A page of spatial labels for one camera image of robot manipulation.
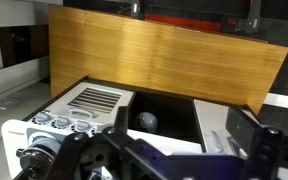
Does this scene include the white oven door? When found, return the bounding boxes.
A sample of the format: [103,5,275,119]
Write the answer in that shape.
[40,82,134,135]

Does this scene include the white lower fridge door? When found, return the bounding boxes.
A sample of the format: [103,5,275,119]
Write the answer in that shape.
[193,99,260,158]

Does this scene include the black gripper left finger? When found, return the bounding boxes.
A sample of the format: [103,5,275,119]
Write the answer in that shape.
[114,106,129,133]

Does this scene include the grey toy kettle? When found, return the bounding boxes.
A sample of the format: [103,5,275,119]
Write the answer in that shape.
[135,112,158,133]

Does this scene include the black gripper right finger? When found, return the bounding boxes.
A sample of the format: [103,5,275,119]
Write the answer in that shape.
[226,107,260,153]

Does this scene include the wooden floor panel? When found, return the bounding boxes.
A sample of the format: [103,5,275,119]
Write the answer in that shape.
[48,5,288,113]

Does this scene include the white toy kitchen unit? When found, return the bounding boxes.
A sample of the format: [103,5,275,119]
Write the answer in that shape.
[1,77,288,180]

